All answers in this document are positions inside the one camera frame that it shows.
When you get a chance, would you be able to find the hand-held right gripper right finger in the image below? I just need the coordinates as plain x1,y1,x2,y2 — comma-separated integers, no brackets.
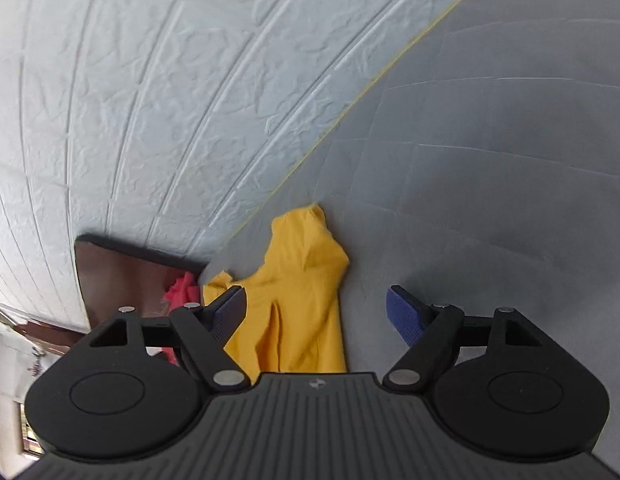
383,285,546,392

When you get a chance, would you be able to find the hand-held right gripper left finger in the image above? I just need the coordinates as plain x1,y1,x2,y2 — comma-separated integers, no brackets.
87,286,252,392

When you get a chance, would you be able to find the yellow shirt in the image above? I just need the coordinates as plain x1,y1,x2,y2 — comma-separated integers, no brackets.
202,202,351,374

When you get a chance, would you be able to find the red cloth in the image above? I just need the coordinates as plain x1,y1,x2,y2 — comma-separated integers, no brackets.
162,273,205,367

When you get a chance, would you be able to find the dark brown folded table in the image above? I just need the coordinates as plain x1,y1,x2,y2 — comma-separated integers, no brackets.
73,233,211,347

